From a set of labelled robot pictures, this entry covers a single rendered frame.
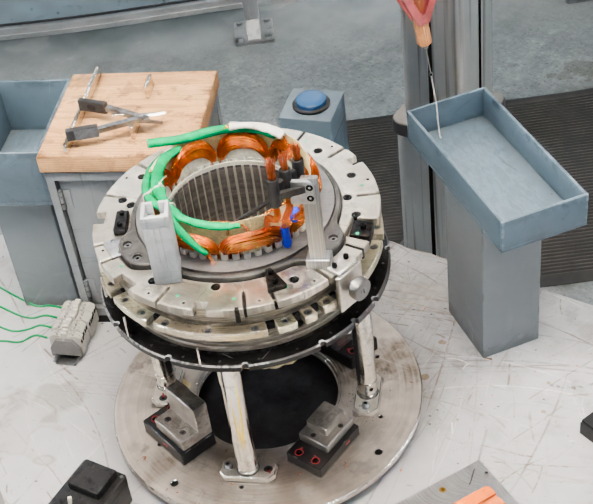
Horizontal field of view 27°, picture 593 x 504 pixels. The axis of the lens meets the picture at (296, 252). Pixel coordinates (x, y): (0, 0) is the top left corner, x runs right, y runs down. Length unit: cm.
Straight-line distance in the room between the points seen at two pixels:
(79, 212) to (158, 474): 36
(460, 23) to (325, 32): 216
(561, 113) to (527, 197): 192
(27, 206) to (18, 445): 31
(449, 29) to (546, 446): 56
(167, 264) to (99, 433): 38
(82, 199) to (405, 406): 49
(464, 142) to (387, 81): 201
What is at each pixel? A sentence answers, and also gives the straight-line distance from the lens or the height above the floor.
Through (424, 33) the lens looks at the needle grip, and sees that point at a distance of 146.
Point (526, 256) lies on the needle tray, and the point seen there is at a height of 93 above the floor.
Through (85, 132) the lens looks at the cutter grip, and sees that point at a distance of 157.
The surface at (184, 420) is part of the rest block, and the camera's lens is 152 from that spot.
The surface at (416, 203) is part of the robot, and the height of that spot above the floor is 78.
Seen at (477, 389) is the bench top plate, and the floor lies 78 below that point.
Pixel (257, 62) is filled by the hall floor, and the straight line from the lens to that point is 372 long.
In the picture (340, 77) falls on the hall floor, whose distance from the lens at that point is 361.
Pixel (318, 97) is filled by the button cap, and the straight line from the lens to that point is 164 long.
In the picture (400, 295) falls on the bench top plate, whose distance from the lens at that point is 172.
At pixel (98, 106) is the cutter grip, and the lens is 161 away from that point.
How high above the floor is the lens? 195
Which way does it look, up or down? 40 degrees down
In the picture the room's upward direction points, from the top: 8 degrees counter-clockwise
